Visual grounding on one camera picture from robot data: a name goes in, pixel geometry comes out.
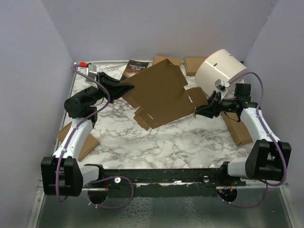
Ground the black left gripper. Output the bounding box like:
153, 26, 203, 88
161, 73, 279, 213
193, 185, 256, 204
79, 71, 134, 105

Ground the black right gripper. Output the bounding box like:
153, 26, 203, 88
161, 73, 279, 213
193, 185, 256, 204
196, 91, 238, 118

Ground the cardboard box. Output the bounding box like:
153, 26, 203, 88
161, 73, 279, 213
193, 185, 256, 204
152, 55, 182, 67
184, 57, 207, 76
121, 59, 208, 130
221, 112, 253, 146
57, 122, 100, 162

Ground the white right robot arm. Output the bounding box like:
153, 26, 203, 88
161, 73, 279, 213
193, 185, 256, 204
195, 84, 291, 186

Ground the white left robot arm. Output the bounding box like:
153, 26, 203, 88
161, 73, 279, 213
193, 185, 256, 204
41, 72, 134, 197

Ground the Three Days To See book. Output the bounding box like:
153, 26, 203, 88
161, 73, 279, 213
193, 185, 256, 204
120, 60, 150, 81

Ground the white cylindrical drum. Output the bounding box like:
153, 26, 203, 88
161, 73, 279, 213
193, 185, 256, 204
194, 49, 249, 96

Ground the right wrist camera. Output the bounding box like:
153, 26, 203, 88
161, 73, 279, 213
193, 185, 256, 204
215, 79, 230, 92

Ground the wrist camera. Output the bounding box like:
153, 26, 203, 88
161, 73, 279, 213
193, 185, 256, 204
80, 62, 97, 83
215, 79, 230, 92

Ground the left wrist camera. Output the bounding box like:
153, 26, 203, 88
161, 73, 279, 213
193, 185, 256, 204
80, 62, 97, 83

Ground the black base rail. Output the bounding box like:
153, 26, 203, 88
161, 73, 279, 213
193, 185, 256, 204
78, 167, 247, 199

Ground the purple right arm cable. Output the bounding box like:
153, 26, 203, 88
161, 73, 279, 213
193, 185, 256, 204
218, 71, 289, 209

